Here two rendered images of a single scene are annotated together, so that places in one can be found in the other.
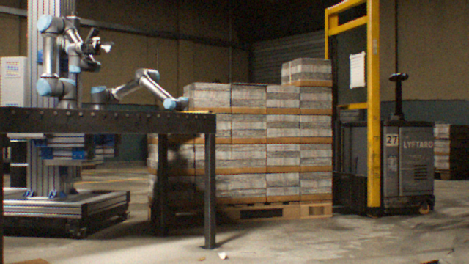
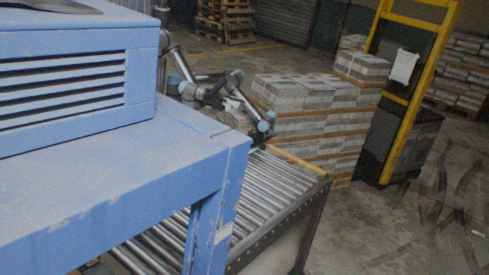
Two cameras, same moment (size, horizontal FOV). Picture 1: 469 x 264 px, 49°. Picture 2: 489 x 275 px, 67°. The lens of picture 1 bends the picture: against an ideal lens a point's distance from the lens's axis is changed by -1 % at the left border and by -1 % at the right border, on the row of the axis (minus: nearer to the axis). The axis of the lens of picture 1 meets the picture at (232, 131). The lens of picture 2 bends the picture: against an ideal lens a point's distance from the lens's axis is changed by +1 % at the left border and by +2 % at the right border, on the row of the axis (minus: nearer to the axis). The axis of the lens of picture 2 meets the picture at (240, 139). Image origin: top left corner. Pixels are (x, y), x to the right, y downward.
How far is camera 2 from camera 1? 2.20 m
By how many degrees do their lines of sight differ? 30
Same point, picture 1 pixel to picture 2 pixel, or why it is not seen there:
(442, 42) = not seen: outside the picture
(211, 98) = (289, 103)
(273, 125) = (330, 122)
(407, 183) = (409, 164)
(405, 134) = (423, 129)
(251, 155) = (308, 148)
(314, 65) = (378, 68)
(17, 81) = not seen: hidden behind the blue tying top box
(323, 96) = (375, 96)
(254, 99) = (323, 102)
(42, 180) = not seen: hidden behind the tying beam
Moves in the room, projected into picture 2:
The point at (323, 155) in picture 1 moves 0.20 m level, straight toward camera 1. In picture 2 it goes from (358, 142) to (364, 153)
